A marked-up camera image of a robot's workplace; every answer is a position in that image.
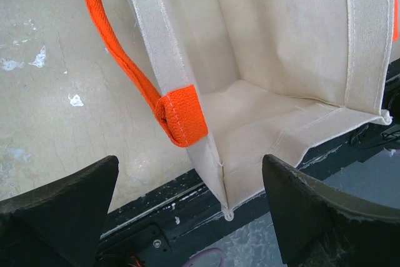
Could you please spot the canvas tote bag orange handles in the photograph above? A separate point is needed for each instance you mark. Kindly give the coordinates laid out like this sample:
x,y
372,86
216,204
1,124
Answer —
x,y
239,79

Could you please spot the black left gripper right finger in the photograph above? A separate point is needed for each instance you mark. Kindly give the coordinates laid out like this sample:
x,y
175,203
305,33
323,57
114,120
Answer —
x,y
319,225

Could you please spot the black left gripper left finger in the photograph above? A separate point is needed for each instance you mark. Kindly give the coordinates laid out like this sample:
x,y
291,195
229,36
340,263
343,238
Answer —
x,y
60,223

